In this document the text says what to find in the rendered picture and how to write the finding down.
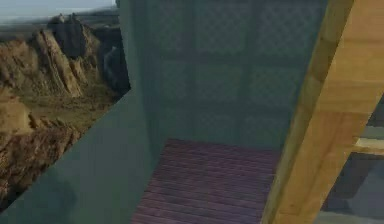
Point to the light wooden shelf unit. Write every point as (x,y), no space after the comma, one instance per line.
(333,110)

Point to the window with rocky landscape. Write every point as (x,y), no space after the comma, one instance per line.
(50,83)

